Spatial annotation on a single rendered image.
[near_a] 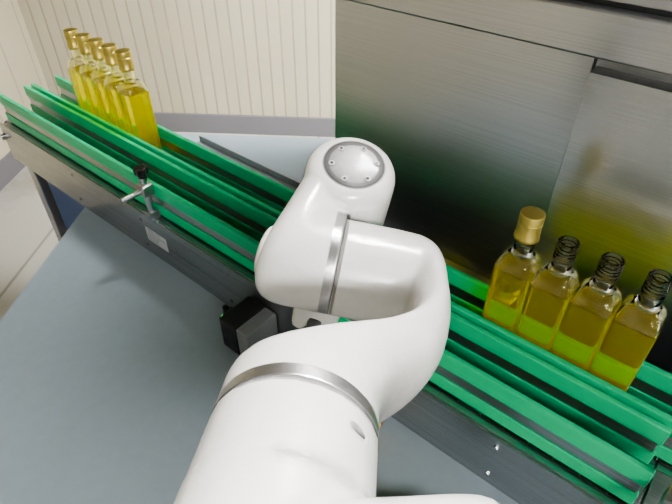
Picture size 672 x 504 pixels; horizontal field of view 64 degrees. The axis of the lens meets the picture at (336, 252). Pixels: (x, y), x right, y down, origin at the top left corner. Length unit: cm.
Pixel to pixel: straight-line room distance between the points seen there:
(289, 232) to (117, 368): 81
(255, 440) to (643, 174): 72
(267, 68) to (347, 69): 224
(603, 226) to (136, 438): 84
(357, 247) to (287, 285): 6
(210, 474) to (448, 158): 85
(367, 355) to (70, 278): 115
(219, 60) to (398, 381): 312
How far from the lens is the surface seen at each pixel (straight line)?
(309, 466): 22
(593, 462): 85
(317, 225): 39
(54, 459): 108
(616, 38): 82
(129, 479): 101
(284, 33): 323
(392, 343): 30
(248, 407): 24
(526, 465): 88
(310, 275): 38
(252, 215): 112
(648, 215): 88
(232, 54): 333
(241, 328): 104
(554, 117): 90
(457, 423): 90
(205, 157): 135
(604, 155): 86
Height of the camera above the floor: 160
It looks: 40 degrees down
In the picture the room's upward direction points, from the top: straight up
